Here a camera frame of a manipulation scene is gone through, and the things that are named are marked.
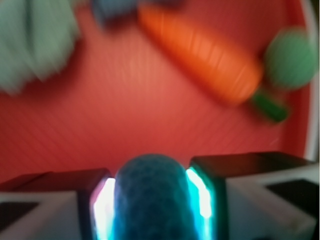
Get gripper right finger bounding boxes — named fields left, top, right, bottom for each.
left=186, top=152, right=320, bottom=240

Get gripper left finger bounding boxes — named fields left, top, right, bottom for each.
left=0, top=168, right=115, bottom=240

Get blue crocheted ball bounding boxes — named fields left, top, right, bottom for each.
left=113, top=154, right=199, bottom=240

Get green crocheted ball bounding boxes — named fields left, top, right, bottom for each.
left=263, top=27, right=318, bottom=90

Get red plastic tray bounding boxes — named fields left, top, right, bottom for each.
left=0, top=6, right=315, bottom=181

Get orange toy carrot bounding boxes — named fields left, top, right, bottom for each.
left=137, top=3, right=289, bottom=123

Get light teal cloth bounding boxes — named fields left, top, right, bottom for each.
left=0, top=0, right=80, bottom=95

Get blue sponge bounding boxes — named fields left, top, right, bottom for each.
left=91, top=0, right=138, bottom=28

